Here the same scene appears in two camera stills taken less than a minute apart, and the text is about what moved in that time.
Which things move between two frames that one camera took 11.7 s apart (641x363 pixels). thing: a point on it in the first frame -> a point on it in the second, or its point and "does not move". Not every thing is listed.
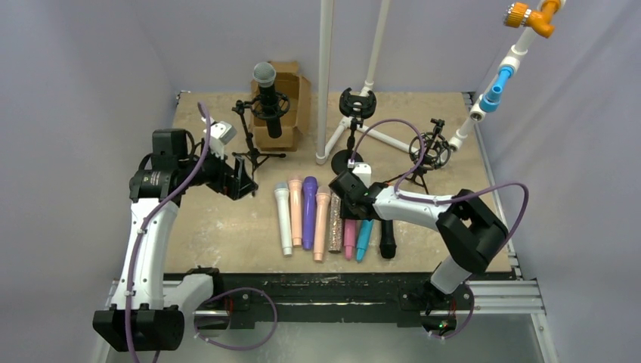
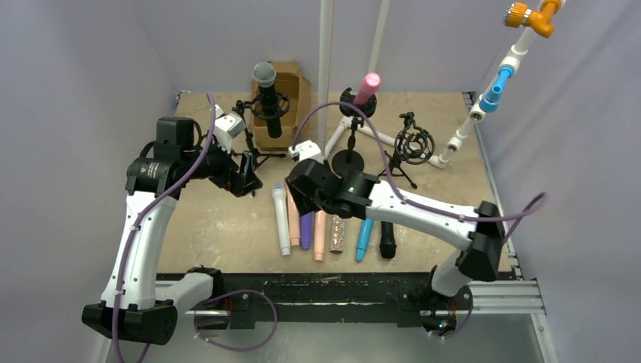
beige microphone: (295, 210) does not move
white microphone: (282, 190) does not move
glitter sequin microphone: (335, 238) does not move
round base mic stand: (357, 106) does not move
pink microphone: (349, 237) -> (370, 85)
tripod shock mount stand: (428, 151) -> (413, 144)
